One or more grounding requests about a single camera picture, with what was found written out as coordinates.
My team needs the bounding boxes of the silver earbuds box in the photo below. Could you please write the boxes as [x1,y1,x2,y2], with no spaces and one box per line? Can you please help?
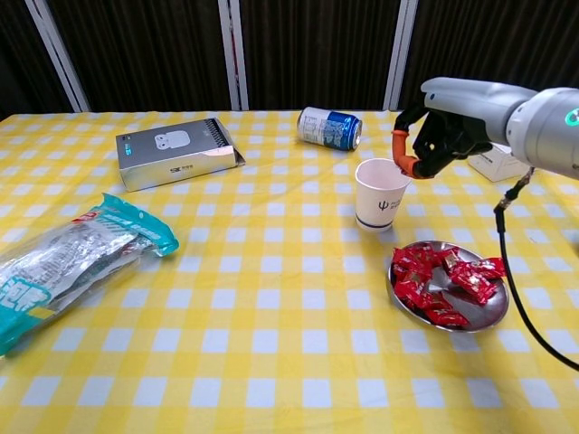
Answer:
[115,117,247,193]

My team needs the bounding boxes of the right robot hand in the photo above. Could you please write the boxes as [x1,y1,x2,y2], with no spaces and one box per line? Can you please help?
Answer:
[391,77,539,180]

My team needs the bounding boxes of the teal snack bag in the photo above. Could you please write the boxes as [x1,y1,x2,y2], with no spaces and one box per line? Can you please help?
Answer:
[0,193,181,357]

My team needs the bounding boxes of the metal bowl of red candies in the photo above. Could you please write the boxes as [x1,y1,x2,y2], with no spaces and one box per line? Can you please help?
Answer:
[387,240,511,335]

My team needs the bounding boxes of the blue beverage can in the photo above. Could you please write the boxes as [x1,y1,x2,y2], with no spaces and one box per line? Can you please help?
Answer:
[297,106,364,153]

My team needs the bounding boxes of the white partition post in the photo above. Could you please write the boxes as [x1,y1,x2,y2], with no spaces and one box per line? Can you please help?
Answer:
[217,0,250,111]
[388,0,420,111]
[24,0,90,113]

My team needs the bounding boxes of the yellow checkered tablecloth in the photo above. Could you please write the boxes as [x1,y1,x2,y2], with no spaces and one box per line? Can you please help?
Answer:
[0,104,579,434]

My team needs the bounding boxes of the white stapler box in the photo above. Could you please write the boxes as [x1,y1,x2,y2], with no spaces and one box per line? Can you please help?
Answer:
[468,143,526,184]

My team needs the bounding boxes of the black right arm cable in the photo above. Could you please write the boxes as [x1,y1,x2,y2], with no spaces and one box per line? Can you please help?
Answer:
[493,165,579,372]

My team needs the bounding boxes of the white paper cup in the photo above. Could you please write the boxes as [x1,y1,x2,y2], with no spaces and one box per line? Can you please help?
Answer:
[354,157,413,232]

